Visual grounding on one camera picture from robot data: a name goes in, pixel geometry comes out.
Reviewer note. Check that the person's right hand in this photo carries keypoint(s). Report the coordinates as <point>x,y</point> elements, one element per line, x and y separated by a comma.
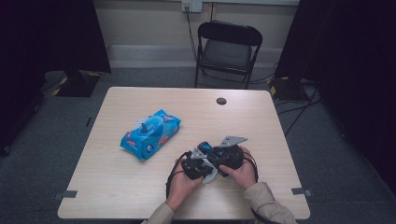
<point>244,174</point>

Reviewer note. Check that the black curtain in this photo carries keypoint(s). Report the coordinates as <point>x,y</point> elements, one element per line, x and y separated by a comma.
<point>358,62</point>
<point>46,34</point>

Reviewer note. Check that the blue wet wipes pack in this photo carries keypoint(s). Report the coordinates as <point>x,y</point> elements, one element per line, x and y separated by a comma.
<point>149,135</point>

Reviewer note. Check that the grey tape strip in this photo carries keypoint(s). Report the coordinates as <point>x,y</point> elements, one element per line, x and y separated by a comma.
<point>67,194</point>
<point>300,191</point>

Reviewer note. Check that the white wall socket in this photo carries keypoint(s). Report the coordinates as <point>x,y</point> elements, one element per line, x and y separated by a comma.
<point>194,6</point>

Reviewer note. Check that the black folding chair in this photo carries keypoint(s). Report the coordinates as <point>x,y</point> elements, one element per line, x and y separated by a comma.
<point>229,54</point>

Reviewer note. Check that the black stand base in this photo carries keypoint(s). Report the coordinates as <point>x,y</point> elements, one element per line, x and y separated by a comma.
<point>77,86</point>
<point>288,90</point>

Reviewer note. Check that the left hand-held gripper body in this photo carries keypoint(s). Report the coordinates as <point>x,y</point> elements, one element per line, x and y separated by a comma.
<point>194,169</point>

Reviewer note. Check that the blue toy car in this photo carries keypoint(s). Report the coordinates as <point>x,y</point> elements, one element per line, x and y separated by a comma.
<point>206,146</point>

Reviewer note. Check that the small dark floor tape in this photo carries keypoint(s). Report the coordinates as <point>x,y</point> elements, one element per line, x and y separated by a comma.
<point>89,121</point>

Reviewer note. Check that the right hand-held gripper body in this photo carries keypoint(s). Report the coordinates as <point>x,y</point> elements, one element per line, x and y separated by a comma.
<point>232,157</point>

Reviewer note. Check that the person's left hand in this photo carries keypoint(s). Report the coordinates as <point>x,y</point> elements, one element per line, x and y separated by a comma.
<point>182,186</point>

